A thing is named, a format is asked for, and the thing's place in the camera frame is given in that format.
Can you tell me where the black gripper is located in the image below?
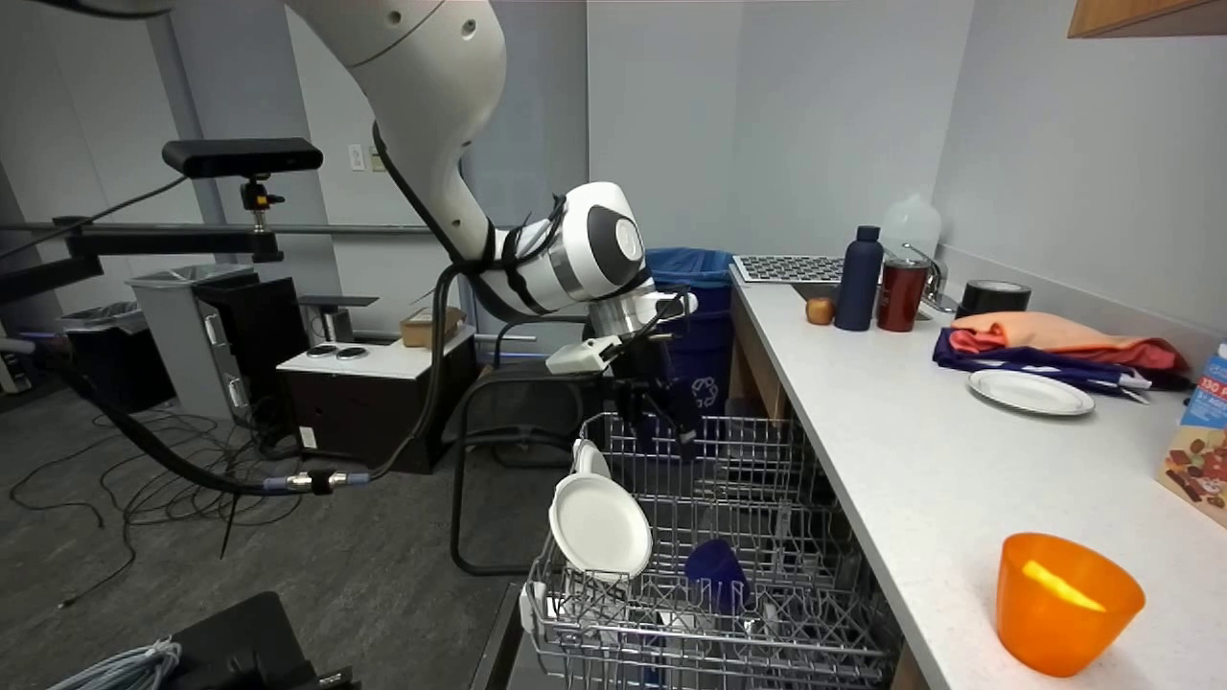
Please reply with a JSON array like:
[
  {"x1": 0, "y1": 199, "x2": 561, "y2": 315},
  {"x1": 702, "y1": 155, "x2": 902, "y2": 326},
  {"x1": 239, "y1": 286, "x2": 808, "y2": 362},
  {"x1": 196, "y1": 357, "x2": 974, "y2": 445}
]
[{"x1": 615, "y1": 289, "x2": 699, "y2": 443}]

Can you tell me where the blue plastic cup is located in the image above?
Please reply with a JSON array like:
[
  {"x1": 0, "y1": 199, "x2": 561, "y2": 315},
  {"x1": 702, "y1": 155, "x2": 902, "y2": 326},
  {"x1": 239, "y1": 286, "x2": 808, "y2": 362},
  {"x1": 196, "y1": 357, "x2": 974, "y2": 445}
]
[{"x1": 684, "y1": 537, "x2": 752, "y2": 614}]

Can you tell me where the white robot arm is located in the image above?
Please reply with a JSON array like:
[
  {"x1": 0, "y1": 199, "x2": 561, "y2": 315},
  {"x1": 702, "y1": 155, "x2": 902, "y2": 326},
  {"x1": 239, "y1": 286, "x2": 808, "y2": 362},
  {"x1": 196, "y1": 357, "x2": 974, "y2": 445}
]
[{"x1": 284, "y1": 0, "x2": 699, "y2": 376}]

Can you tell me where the orange plastic cup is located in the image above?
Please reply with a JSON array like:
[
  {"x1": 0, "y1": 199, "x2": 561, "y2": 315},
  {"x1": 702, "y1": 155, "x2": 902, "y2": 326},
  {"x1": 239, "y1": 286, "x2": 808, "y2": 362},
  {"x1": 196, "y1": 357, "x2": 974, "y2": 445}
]
[{"x1": 998, "y1": 533, "x2": 1148, "y2": 678}]

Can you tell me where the blue recycling bin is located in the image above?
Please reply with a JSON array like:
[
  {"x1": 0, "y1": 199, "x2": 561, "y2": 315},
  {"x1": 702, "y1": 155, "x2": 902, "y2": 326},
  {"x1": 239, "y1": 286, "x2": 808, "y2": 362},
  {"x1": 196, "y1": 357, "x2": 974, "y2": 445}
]
[{"x1": 648, "y1": 247, "x2": 734, "y2": 409}]

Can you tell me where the cardboard box on cabinet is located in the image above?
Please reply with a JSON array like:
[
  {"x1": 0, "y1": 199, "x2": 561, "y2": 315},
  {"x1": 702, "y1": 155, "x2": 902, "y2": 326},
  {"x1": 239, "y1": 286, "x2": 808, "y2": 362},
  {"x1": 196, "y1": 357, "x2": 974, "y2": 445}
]
[{"x1": 398, "y1": 306, "x2": 464, "y2": 348}]

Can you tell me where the navy blue water bottle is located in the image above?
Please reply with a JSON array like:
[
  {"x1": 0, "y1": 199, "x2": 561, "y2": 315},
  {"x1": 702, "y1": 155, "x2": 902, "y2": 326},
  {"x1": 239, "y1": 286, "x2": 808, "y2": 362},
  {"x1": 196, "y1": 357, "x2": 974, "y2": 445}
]
[{"x1": 837, "y1": 227, "x2": 883, "y2": 332}]

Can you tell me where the red travel tumbler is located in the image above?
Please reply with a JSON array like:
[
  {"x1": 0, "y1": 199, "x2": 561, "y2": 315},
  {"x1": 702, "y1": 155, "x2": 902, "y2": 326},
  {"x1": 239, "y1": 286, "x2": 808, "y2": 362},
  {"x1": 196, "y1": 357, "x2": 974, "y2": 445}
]
[{"x1": 877, "y1": 265, "x2": 927, "y2": 335}]

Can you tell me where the black low cabinet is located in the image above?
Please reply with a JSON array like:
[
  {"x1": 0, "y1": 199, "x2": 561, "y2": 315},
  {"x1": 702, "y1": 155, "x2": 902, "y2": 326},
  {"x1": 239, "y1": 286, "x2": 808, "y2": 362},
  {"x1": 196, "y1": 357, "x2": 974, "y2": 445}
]
[{"x1": 276, "y1": 337, "x2": 481, "y2": 476}]

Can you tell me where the black round container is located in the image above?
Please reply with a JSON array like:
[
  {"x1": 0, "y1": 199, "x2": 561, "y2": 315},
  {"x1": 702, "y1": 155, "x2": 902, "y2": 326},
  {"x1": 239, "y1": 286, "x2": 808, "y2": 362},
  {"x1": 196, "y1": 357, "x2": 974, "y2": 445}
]
[{"x1": 957, "y1": 282, "x2": 1031, "y2": 320}]

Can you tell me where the orange cloth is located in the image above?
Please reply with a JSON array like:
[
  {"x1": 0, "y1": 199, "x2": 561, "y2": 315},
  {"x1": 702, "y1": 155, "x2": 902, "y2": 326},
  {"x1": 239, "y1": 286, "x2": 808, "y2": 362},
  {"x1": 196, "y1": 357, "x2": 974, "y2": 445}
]
[{"x1": 948, "y1": 310, "x2": 1190, "y2": 372}]

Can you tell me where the white plate on counter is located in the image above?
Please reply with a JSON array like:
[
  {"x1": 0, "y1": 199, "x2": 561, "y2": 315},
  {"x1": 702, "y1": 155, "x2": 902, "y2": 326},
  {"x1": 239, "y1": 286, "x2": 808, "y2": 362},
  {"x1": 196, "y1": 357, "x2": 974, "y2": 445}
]
[{"x1": 966, "y1": 372, "x2": 1097, "y2": 420}]

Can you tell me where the dark blue cloth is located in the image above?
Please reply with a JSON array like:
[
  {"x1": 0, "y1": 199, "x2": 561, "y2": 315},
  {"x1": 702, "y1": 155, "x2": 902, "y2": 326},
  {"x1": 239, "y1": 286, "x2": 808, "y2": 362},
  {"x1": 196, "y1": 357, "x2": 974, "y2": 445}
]
[{"x1": 931, "y1": 332, "x2": 1191, "y2": 394}]

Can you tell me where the colourful cardboard box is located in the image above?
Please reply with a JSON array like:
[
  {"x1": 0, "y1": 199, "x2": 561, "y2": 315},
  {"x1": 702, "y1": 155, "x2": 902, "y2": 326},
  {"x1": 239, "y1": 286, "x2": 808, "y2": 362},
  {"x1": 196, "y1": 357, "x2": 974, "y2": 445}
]
[{"x1": 1161, "y1": 347, "x2": 1227, "y2": 526}]

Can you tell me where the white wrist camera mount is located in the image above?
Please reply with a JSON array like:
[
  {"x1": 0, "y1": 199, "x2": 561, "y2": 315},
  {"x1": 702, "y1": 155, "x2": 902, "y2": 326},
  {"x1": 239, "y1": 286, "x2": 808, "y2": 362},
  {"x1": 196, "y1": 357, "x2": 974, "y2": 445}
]
[{"x1": 546, "y1": 335, "x2": 628, "y2": 376}]

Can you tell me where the wire dishwasher rack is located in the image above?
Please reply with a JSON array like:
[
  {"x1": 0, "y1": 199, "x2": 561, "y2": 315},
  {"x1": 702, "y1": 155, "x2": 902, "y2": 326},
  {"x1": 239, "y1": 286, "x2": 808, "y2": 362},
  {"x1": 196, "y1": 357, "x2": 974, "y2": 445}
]
[{"x1": 518, "y1": 416, "x2": 902, "y2": 690}]

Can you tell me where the black cable bundle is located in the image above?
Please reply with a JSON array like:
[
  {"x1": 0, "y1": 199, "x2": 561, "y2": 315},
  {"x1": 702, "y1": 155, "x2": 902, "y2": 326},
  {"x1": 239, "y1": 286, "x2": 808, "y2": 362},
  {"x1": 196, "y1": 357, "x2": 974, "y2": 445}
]
[{"x1": 49, "y1": 265, "x2": 464, "y2": 499}]

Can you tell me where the black camera on stand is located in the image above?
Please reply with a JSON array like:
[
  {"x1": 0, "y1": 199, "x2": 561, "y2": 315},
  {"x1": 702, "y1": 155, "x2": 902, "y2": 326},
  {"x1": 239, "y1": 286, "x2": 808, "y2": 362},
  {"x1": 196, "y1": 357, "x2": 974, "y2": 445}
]
[{"x1": 161, "y1": 139, "x2": 321, "y2": 217}]

